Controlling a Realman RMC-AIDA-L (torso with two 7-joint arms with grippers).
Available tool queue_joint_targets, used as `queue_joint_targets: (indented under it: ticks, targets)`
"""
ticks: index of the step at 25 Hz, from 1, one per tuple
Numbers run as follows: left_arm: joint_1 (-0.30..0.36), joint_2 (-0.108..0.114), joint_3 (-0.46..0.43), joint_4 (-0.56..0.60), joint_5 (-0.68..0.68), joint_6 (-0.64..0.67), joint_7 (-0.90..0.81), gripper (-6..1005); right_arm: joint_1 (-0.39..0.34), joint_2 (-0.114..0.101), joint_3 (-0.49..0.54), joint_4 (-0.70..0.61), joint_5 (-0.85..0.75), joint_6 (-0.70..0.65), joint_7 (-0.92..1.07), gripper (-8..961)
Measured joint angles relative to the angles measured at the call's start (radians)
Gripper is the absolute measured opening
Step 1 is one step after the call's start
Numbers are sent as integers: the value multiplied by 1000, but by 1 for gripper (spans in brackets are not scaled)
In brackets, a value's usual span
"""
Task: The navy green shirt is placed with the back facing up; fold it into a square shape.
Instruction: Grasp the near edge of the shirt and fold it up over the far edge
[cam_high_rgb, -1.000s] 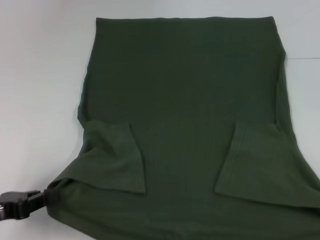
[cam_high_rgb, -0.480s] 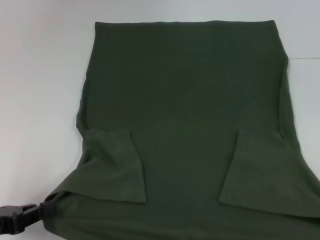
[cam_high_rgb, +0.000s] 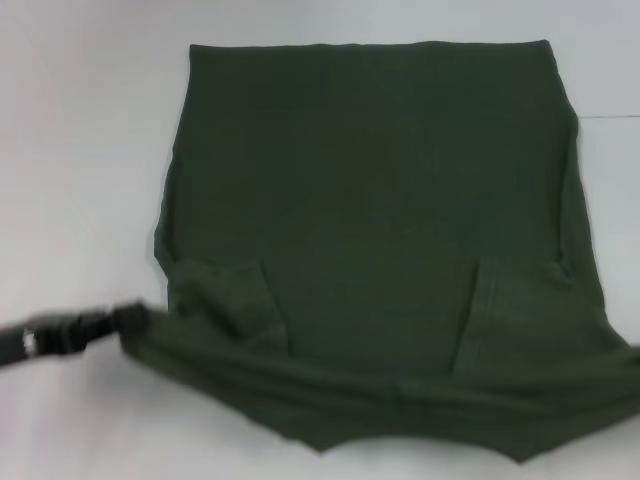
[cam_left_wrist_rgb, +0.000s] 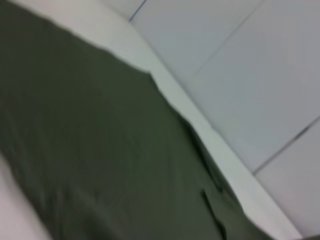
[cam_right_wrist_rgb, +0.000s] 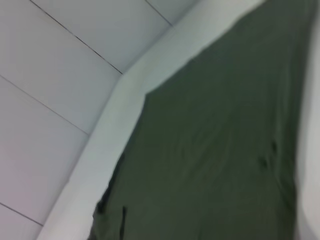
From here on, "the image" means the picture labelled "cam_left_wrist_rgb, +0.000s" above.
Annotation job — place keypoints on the dark green shirt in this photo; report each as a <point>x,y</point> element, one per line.
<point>100,150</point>

